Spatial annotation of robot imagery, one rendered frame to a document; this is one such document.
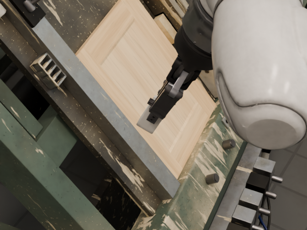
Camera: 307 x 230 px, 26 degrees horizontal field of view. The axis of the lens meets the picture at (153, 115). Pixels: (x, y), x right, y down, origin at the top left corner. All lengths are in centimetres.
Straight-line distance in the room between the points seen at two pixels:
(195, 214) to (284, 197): 120
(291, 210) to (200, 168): 113
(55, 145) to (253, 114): 89
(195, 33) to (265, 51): 20
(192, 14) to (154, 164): 78
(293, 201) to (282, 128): 216
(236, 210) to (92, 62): 56
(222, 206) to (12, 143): 71
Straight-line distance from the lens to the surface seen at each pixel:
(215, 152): 176
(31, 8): 143
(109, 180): 175
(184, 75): 91
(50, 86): 146
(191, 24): 86
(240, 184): 187
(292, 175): 290
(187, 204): 164
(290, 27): 69
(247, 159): 193
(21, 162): 133
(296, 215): 277
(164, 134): 167
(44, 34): 146
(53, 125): 150
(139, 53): 168
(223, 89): 68
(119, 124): 153
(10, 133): 132
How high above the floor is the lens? 218
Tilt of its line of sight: 45 degrees down
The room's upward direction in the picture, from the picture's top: straight up
